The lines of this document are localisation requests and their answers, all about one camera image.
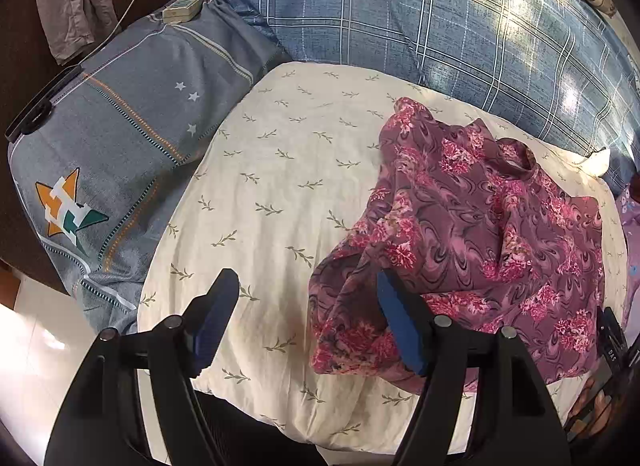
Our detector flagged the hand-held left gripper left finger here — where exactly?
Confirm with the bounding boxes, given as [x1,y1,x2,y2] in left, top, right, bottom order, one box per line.
[44,268,241,466]

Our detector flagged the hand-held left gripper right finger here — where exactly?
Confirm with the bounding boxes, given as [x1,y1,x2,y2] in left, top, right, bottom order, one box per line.
[376,268,568,466]

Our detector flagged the purple floral shirt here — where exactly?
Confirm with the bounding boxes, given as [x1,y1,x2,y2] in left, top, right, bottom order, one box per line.
[307,96,606,397]

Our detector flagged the person's right hand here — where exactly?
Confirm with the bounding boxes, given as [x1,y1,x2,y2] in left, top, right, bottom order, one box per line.
[567,376,623,439]

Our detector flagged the lilac floral garment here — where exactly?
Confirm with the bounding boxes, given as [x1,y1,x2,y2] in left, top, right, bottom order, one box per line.
[615,183,640,327]

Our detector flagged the person's left leg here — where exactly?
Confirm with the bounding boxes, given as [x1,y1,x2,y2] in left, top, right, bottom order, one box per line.
[192,386,401,466]

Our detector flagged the cream leaf-print pillow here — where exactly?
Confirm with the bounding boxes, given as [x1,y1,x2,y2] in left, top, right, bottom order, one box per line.
[137,60,628,452]

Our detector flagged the grey star-print pillow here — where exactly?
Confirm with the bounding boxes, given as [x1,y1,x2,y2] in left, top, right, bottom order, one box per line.
[7,0,291,337]

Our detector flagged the black phone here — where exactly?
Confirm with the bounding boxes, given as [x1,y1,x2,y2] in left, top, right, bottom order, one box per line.
[5,66,83,141]

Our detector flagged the white power strip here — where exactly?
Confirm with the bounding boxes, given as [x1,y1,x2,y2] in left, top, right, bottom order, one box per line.
[162,0,213,24]

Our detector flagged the blue plaid quilt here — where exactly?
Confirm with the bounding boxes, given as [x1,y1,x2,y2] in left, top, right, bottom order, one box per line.
[195,0,640,197]

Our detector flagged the grey hanging cloth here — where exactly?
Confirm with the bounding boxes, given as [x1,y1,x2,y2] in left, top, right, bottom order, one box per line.
[32,0,121,66]

